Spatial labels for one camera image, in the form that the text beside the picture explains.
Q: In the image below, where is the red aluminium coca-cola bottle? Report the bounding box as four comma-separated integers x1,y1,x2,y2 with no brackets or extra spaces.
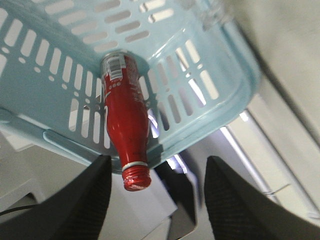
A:
100,50,152,192

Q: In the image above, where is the white metal shelving unit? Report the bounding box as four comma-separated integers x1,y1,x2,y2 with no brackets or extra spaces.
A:
0,0,320,240

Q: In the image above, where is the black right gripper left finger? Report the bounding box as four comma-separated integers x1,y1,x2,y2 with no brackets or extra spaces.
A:
0,155,112,240

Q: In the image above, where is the light blue plastic basket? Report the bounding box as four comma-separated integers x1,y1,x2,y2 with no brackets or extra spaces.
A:
0,0,260,173

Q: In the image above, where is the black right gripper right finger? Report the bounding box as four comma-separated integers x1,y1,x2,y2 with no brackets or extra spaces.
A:
204,156,320,240

